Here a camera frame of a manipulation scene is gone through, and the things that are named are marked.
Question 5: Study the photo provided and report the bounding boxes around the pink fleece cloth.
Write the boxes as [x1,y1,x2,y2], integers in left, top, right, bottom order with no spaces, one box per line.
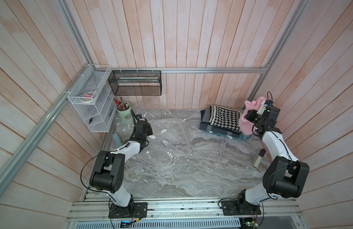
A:
[238,96,266,136]

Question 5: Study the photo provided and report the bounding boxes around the clear plastic vacuum bag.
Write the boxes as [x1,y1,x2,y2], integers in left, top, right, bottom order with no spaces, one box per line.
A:
[116,102,231,198]

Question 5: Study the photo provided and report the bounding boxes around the houndstooth patterned cloth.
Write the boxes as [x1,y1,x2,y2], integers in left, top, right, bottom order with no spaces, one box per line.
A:
[209,105,241,132]

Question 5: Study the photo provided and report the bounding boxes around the grey navy cloth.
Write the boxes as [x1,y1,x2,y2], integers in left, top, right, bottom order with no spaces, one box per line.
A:
[199,108,245,140]

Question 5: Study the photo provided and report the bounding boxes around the teal bear print blanket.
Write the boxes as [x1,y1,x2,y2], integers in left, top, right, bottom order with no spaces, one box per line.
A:
[237,132,253,141]

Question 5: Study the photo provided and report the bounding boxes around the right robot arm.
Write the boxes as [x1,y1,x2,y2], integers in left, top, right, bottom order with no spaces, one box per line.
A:
[238,100,310,209]

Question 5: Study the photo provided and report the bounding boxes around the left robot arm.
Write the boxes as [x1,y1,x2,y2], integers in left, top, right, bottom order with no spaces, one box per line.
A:
[89,119,153,208]

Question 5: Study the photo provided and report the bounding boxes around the green pen cup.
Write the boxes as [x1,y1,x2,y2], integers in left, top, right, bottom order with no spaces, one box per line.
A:
[116,102,133,124]

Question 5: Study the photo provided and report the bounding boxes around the pens in cup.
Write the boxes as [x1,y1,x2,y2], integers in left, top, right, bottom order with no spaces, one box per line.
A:
[114,96,131,111]

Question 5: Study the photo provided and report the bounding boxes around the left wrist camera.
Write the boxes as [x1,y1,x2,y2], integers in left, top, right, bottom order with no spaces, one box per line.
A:
[135,114,143,121]

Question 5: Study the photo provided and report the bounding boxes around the black mesh wall basket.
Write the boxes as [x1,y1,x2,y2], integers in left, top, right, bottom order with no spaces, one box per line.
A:
[108,70,163,96]

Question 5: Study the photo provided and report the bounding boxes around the white wire shelf rack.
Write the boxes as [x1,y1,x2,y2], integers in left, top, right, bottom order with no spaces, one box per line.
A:
[68,64,115,133]

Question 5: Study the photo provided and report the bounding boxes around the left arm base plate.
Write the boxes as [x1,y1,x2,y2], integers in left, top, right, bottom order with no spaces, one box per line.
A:
[108,202,148,219]

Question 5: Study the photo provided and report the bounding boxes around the aluminium rail base frame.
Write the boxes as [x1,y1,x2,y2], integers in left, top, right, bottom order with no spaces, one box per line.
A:
[64,197,308,229]

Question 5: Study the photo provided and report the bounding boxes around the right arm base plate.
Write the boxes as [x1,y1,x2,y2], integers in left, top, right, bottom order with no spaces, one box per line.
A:
[220,200,261,216]

